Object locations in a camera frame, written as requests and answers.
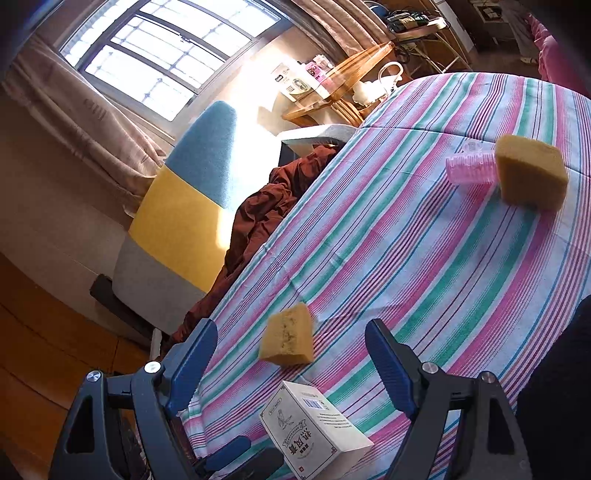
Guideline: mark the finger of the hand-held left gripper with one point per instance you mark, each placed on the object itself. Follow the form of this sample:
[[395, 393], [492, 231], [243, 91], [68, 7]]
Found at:
[[226, 454]]

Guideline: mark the pink small container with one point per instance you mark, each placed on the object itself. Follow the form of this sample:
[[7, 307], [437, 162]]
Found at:
[[316, 69]]

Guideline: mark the grey yellow blue headboard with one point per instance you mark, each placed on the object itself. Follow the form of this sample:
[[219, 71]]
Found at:
[[184, 207]]

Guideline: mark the cluttered metal rack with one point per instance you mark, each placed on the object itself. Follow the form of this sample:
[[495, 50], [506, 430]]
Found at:
[[411, 21]]

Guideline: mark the grey padded bed rail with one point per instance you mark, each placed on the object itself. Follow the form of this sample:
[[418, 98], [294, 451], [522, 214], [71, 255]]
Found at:
[[318, 134]]

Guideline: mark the white kettle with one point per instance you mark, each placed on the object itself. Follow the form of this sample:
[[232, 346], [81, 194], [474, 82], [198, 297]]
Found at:
[[369, 92]]

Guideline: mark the wooden wardrobe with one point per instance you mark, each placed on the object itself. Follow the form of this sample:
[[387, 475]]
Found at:
[[41, 360]]

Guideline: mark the window with metal bars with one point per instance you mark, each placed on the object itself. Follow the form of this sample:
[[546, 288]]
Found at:
[[161, 60]]

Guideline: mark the pink cloth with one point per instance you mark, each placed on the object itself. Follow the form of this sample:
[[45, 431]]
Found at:
[[554, 50]]

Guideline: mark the pink hair roller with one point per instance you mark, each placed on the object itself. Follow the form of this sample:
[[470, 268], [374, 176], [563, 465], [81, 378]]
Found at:
[[471, 170]]

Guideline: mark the white printed box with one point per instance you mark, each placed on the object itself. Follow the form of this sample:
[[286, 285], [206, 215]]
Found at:
[[291, 81]]

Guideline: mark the yellow sponge block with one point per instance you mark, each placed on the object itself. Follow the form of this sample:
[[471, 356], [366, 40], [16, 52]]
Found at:
[[531, 170], [286, 339]]

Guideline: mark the beige printed carton box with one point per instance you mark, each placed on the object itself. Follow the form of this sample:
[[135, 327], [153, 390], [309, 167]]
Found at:
[[314, 429]]

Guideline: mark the black rolled mat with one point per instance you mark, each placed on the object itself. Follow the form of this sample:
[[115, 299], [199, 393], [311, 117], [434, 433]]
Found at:
[[115, 300]]

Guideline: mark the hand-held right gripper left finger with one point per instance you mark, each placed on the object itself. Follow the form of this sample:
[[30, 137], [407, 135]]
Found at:
[[194, 364]]

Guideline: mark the dark red blanket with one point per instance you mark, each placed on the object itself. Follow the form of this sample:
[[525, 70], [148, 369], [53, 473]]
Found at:
[[263, 212]]

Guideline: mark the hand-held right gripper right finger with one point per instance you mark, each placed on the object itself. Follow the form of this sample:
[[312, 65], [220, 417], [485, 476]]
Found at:
[[392, 369]]

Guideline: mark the wooden side table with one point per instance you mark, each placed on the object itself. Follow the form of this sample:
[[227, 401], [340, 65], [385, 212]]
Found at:
[[341, 87]]

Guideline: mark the beige patterned curtain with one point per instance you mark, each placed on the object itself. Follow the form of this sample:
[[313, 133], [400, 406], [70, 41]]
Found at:
[[332, 27], [83, 124]]

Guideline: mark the person's dark clothing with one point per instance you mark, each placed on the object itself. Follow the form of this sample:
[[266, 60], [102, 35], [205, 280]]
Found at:
[[558, 406]]

